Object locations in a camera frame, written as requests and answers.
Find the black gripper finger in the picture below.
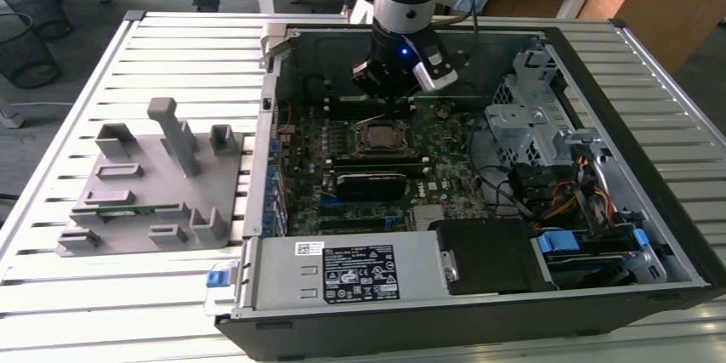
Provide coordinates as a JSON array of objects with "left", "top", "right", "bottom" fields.
[{"left": 350, "top": 60, "right": 412, "bottom": 120}]

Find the silver CPU green board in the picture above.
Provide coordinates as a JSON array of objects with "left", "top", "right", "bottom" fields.
[{"left": 362, "top": 124, "right": 398, "bottom": 148}]

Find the metal socket cover frame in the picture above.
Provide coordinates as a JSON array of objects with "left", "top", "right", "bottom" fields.
[{"left": 354, "top": 121, "right": 409, "bottom": 155}]

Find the CPU socket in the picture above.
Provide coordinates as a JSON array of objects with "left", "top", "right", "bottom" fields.
[{"left": 350, "top": 119, "right": 410, "bottom": 156}]

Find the black RAM slot bank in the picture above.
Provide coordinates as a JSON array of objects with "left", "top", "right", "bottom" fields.
[
  {"left": 330, "top": 154, "right": 426, "bottom": 177},
  {"left": 325, "top": 94, "right": 418, "bottom": 120}
]

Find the black graphics card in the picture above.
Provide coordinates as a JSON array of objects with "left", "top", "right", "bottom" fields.
[{"left": 333, "top": 171, "right": 409, "bottom": 203}]

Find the silver metal drive cage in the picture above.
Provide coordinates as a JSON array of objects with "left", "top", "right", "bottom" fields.
[{"left": 480, "top": 50, "right": 605, "bottom": 168}]

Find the green motherboard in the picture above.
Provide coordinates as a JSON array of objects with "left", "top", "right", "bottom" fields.
[{"left": 270, "top": 99, "right": 511, "bottom": 239}]

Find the silver chipset heatsink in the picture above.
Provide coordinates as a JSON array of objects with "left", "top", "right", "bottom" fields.
[{"left": 412, "top": 204, "right": 446, "bottom": 230}]

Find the black plastic fan shroud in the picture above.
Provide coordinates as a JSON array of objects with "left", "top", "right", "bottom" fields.
[{"left": 433, "top": 218, "right": 556, "bottom": 296}]

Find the grey plastic parts rack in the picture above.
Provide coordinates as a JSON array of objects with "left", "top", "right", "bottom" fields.
[{"left": 54, "top": 97, "right": 245, "bottom": 258}]

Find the silver power supply unit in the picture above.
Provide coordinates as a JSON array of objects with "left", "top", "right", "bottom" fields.
[{"left": 248, "top": 233, "right": 452, "bottom": 311}]

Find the wooden cabinet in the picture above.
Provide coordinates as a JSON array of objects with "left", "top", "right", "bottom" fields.
[{"left": 577, "top": 0, "right": 726, "bottom": 75}]

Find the green RAM stick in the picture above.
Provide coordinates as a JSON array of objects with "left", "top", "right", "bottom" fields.
[{"left": 94, "top": 205, "right": 157, "bottom": 216}]

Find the blue disk carrier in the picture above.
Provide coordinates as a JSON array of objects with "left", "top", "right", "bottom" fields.
[{"left": 535, "top": 230, "right": 579, "bottom": 258}]

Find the blue case latch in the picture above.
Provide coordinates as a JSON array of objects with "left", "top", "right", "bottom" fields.
[{"left": 206, "top": 264, "right": 237, "bottom": 288}]

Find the black mesh waste bin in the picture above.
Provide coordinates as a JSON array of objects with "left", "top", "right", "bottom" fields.
[
  {"left": 0, "top": 12, "right": 61, "bottom": 90},
  {"left": 0, "top": 0, "right": 74, "bottom": 39}
]

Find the black open PC case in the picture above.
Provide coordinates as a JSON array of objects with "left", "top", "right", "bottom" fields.
[{"left": 213, "top": 18, "right": 726, "bottom": 362}]

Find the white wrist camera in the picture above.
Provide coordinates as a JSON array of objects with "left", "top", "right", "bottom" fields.
[{"left": 410, "top": 37, "right": 458, "bottom": 93}]

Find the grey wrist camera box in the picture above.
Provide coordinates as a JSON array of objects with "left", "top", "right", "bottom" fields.
[{"left": 345, "top": 0, "right": 376, "bottom": 26}]

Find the coloured power wire bundle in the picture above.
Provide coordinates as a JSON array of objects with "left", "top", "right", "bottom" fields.
[{"left": 543, "top": 154, "right": 619, "bottom": 228}]

